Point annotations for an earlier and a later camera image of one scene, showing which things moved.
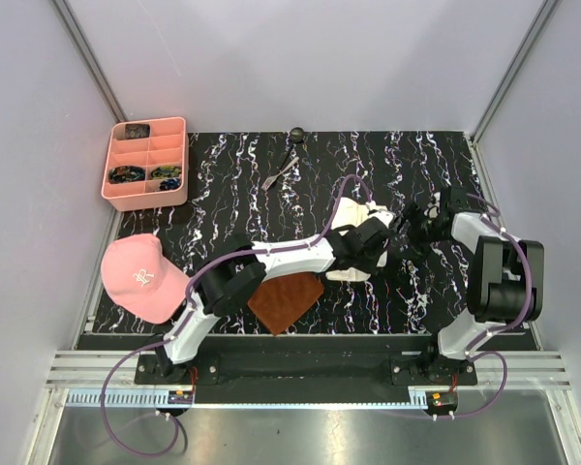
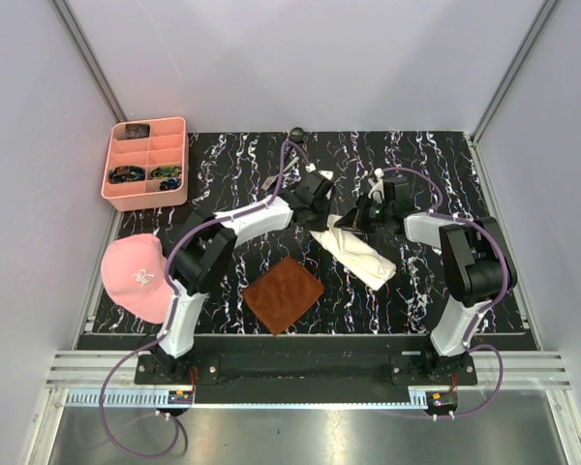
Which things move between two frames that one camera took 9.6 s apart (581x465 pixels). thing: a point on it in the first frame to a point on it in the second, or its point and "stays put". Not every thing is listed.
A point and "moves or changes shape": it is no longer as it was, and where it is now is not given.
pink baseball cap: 139,280 stays put
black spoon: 296,136 stays put
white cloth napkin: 347,213 moves or changes shape
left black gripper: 372,265 to 321,225
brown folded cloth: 282,301 stays put
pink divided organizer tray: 147,164 stays put
